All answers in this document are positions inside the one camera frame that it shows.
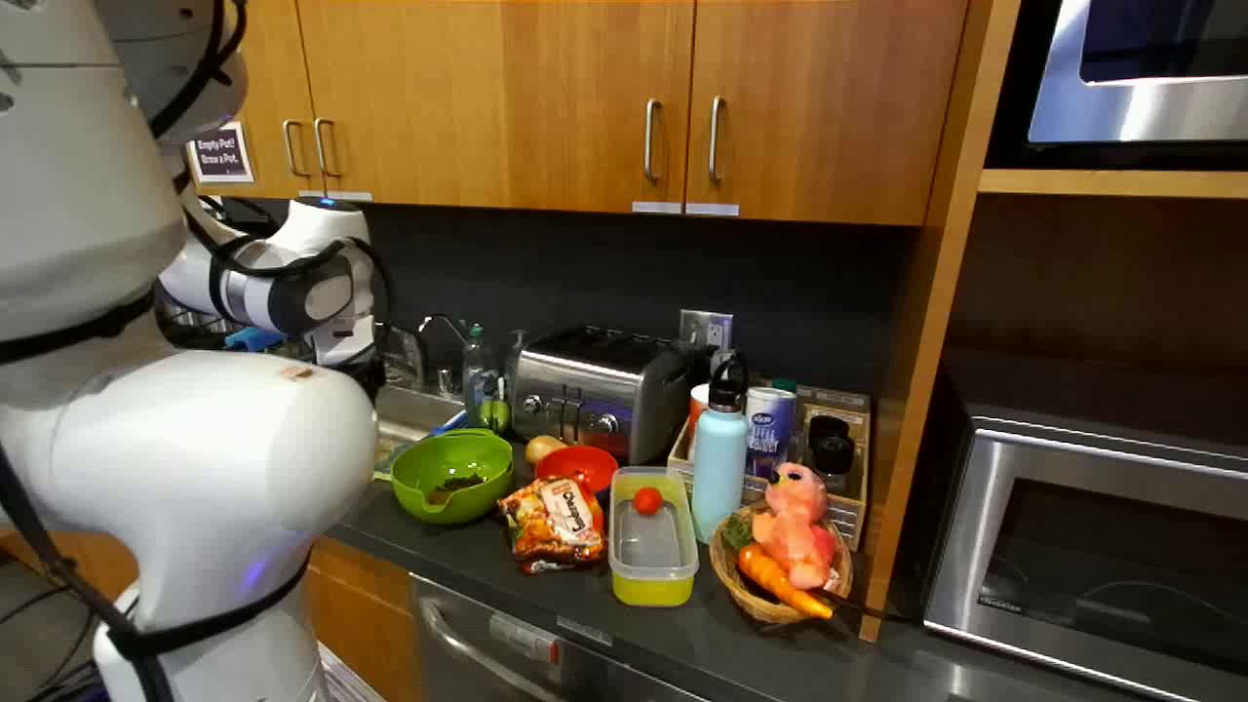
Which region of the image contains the silver black toaster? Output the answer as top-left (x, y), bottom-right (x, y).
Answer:
top-left (506, 322), bottom-right (715, 467)

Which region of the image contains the stainless steel dishwasher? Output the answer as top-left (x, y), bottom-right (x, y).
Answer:
top-left (407, 567), bottom-right (715, 702)

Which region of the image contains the silver built-in microwave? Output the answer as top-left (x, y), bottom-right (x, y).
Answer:
top-left (986, 0), bottom-right (1248, 172)

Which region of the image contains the orange instant noodle packet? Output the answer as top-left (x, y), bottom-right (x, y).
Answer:
top-left (501, 474), bottom-right (614, 575)

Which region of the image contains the yellow container with clear lid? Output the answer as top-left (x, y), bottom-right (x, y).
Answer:
top-left (604, 467), bottom-right (702, 610)

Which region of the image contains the metal cabinet handle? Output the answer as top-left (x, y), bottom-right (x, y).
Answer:
top-left (276, 112), bottom-right (315, 183)
top-left (310, 112), bottom-right (346, 183)
top-left (639, 93), bottom-right (666, 188)
top-left (702, 93), bottom-right (728, 188)

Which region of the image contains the green plastic bowl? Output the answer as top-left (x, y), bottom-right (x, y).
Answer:
top-left (375, 424), bottom-right (519, 530)

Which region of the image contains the wooden cabinet door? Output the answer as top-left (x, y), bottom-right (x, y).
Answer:
top-left (292, 0), bottom-right (513, 210)
top-left (207, 0), bottom-right (305, 201)
top-left (501, 0), bottom-right (697, 218)
top-left (684, 0), bottom-right (975, 228)

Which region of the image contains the pink plush toy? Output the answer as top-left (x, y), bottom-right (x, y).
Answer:
top-left (749, 461), bottom-right (844, 591)

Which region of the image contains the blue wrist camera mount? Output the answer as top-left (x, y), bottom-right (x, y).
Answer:
top-left (223, 322), bottom-right (289, 358)

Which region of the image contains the woven wicker basket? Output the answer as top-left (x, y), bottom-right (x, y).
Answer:
top-left (705, 504), bottom-right (858, 632)

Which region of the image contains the silver countertop oven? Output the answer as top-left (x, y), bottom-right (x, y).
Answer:
top-left (919, 393), bottom-right (1248, 702)

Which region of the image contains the stainless steel sink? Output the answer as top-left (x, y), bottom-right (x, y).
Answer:
top-left (370, 383), bottom-right (472, 480)

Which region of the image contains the wall power outlet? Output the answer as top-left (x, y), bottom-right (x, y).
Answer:
top-left (675, 302), bottom-right (736, 354)

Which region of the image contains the cardboard box with black items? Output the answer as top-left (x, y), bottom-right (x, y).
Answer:
top-left (744, 383), bottom-right (878, 552)

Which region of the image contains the clear bottle with green cap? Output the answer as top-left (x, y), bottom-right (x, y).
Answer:
top-left (462, 322), bottom-right (501, 424)

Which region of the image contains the purple cabinet sign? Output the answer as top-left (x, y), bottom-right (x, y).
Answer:
top-left (188, 122), bottom-right (258, 188)

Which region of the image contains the white cylindrical can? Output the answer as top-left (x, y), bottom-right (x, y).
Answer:
top-left (740, 378), bottom-right (800, 480)

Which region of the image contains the orange toy carrot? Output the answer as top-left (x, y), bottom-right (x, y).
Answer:
top-left (735, 541), bottom-right (839, 625)

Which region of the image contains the light blue water bottle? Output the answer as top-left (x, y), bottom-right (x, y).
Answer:
top-left (688, 350), bottom-right (752, 547)

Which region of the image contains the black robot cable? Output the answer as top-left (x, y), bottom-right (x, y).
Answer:
top-left (0, 440), bottom-right (310, 702)

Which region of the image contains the thin metal faucet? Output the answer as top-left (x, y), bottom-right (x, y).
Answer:
top-left (409, 306), bottom-right (477, 401)

